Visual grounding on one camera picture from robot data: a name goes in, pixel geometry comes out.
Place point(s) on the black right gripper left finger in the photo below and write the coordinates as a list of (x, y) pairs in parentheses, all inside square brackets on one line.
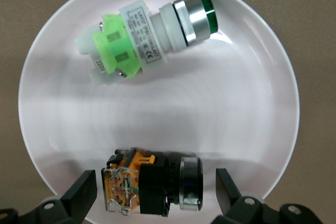
[(65, 208)]

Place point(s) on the orange black push-button switch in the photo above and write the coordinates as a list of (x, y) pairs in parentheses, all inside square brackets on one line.
[(152, 182)]

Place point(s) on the pink round plate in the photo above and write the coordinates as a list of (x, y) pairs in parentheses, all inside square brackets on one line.
[(183, 116)]

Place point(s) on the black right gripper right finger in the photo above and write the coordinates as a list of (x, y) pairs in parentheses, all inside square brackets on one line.
[(236, 208)]

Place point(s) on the green white push-button switch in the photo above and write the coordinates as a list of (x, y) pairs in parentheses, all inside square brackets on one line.
[(136, 35)]

